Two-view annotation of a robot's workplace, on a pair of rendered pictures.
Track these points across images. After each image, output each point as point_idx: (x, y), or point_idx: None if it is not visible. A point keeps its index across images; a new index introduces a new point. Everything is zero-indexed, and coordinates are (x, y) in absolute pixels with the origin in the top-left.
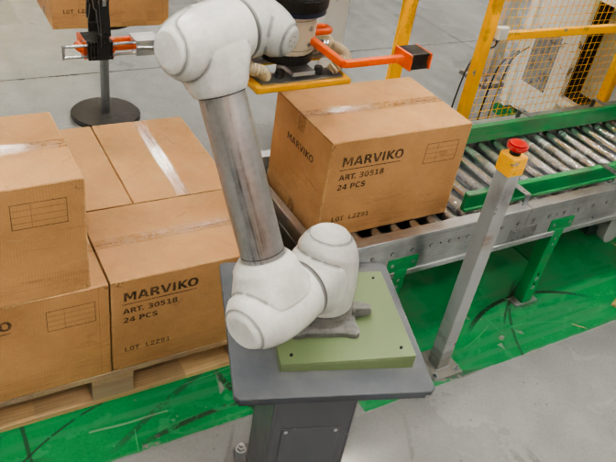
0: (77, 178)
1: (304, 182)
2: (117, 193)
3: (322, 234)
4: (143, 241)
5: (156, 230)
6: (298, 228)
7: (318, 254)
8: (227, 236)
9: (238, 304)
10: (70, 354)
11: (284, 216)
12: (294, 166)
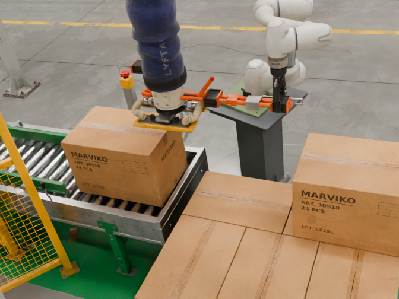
0: (311, 133)
1: (176, 157)
2: (248, 238)
3: (260, 61)
4: (263, 200)
5: (252, 203)
6: (196, 161)
7: (266, 62)
8: (222, 185)
9: (303, 66)
10: None
11: (191, 172)
12: (170, 163)
